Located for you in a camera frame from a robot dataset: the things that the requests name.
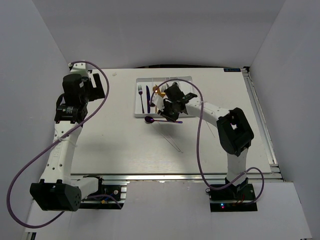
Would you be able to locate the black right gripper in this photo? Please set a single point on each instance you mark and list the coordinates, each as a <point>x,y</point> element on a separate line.
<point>164,114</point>

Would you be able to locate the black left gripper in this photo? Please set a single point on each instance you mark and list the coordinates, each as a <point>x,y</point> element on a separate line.
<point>86,82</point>

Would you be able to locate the gold fork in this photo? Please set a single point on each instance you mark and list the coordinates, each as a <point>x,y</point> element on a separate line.
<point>163,88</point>

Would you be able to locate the gold knife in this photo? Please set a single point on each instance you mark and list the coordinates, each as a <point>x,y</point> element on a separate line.
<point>161,94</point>

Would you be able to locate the purple iridescent knife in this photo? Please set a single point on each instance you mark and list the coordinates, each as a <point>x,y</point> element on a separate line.
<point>148,98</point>

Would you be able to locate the purple iridescent spoon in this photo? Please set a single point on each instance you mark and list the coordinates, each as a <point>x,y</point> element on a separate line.
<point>150,120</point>

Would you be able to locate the purple iridescent fork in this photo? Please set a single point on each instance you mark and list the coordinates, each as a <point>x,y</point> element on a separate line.
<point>140,92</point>

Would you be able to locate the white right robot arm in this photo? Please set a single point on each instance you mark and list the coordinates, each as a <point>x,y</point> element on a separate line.
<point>234,131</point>

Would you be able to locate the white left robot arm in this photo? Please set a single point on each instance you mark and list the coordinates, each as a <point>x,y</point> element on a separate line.
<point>55,190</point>

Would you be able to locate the white divided utensil tray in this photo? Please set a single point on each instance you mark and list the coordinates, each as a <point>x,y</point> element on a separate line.
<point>144,90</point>

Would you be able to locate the blue right corner label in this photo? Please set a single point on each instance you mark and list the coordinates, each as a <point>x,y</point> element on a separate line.
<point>232,70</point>

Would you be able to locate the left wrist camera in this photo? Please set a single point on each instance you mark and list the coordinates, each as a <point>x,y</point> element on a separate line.
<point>78,68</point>

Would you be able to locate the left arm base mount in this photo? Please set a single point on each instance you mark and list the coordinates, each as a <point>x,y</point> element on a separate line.
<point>108,197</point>

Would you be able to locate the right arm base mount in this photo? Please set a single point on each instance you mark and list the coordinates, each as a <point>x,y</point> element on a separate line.
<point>223,201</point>

